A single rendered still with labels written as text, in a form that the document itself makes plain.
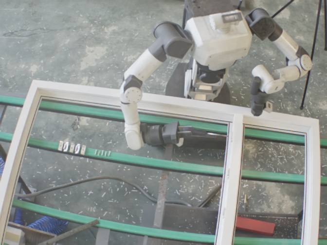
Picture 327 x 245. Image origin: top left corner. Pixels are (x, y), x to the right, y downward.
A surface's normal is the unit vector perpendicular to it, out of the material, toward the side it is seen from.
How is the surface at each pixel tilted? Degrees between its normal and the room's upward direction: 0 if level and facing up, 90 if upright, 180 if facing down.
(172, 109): 90
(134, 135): 68
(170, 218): 0
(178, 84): 0
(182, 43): 81
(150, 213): 0
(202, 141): 90
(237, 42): 57
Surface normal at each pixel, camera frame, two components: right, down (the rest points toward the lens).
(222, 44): 0.22, 0.42
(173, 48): 0.40, 0.69
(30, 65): 0.04, -0.53
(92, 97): -0.14, 0.84
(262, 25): 0.00, 0.51
